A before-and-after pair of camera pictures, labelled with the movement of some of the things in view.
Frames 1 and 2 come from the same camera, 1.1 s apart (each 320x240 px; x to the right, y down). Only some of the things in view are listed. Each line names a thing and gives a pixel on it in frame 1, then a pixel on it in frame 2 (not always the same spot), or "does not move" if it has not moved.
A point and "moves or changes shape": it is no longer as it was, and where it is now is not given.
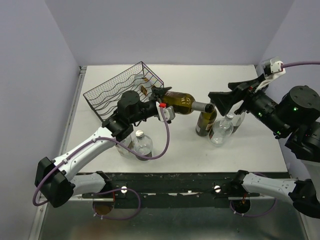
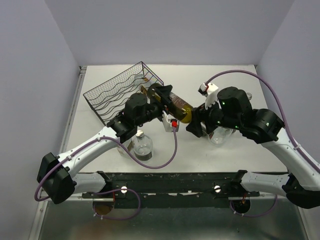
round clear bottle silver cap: [143, 144] does not move
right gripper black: [223, 100] → [198, 115]
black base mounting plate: [172, 190] does not move
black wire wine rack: [104, 98] does not move
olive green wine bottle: [181, 103] moves or changes shape
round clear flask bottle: [222, 130] does not move
